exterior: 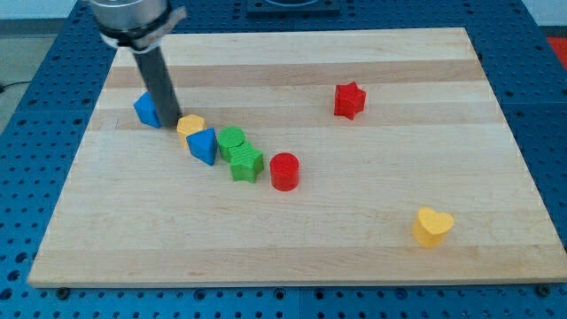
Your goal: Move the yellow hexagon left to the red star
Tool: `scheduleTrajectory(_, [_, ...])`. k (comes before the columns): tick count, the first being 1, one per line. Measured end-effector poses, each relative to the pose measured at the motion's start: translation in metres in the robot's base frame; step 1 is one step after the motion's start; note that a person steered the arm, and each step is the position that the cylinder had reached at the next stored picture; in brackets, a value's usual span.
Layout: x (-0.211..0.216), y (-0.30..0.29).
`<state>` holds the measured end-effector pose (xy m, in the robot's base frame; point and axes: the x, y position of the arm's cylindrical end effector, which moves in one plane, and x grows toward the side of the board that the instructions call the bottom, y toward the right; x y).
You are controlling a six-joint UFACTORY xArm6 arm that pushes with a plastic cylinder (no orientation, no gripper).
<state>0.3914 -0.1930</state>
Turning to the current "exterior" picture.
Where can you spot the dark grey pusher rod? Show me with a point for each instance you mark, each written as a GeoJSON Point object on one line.
{"type": "Point", "coordinates": [153, 69]}

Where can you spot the yellow hexagon block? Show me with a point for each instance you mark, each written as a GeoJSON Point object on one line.
{"type": "Point", "coordinates": [188, 125]}

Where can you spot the green star block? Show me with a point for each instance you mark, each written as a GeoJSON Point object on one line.
{"type": "Point", "coordinates": [246, 162]}

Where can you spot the red star block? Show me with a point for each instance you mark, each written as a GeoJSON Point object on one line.
{"type": "Point", "coordinates": [349, 100]}

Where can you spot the blue cube block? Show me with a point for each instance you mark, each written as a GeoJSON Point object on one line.
{"type": "Point", "coordinates": [146, 111]}

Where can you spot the blue triangle block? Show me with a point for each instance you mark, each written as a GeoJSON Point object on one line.
{"type": "Point", "coordinates": [203, 145]}

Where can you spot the green cylinder block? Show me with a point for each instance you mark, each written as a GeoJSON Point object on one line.
{"type": "Point", "coordinates": [228, 138]}

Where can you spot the red cylinder block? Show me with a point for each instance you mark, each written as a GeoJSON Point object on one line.
{"type": "Point", "coordinates": [284, 171]}

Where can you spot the yellow heart block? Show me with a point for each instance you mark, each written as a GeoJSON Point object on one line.
{"type": "Point", "coordinates": [430, 227]}

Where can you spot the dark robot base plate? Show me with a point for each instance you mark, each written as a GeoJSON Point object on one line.
{"type": "Point", "coordinates": [264, 7]}

